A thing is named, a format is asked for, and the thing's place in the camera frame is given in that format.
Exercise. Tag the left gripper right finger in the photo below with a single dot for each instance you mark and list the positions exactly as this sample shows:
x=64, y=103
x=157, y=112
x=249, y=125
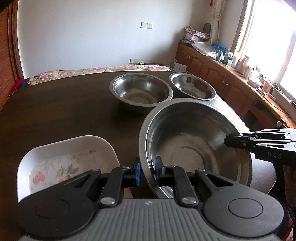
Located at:
x=176, y=178

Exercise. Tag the wooden louvered wardrobe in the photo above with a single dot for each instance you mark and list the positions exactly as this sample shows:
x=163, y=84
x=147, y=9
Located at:
x=11, y=69

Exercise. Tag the wall light switch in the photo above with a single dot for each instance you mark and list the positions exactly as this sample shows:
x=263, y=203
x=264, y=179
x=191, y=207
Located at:
x=146, y=25

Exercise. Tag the wooden sideboard cabinet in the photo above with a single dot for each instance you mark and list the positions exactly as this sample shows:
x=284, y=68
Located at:
x=256, y=110

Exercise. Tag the medium steel bowl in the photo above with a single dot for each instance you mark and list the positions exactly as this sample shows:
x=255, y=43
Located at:
x=140, y=92

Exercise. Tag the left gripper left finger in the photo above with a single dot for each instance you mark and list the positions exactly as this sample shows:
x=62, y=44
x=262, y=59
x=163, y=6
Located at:
x=114, y=183

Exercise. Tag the red and navy clothes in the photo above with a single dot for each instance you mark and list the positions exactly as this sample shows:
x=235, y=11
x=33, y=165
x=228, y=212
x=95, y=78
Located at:
x=21, y=83

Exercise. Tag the floral bedspread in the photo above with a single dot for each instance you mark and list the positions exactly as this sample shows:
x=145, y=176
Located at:
x=59, y=74

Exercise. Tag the floral square plate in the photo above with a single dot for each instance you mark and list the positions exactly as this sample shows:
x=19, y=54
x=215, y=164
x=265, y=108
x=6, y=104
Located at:
x=53, y=163

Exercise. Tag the person right hand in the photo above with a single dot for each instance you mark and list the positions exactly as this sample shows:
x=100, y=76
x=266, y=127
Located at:
x=290, y=185

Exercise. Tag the wall power outlet strip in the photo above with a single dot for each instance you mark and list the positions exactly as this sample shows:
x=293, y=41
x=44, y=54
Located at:
x=141, y=61

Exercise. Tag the stack of boxes and papers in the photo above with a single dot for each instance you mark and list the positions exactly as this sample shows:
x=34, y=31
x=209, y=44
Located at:
x=192, y=36

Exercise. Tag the small steel bowl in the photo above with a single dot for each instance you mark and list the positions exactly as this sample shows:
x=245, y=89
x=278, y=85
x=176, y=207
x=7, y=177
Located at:
x=189, y=85

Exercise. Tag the patterned curtain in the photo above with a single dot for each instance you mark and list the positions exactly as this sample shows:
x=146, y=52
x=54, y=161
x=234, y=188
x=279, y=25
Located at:
x=217, y=9

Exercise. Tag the large steel bowl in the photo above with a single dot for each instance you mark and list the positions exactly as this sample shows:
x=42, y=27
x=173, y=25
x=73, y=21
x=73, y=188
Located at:
x=190, y=133

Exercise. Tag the bottles on sideboard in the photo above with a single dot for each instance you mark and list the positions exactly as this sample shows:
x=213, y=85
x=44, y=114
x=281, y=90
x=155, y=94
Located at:
x=252, y=75

